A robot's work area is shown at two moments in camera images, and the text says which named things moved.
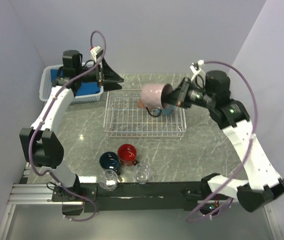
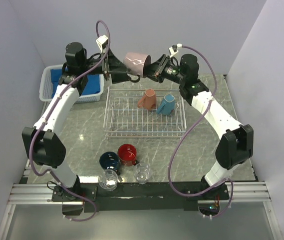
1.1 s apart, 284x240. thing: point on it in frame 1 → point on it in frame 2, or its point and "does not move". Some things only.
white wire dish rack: x=123 y=118 does not move
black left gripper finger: x=111 y=86 → x=120 y=77
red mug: x=127 y=154 does not move
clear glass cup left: x=108 y=180 does not move
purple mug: x=152 y=95 → x=137 y=62
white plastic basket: x=46 y=86 does not move
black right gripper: x=177 y=97 → x=154 y=70
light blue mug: x=165 y=111 does not move
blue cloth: x=84 y=88 does not move
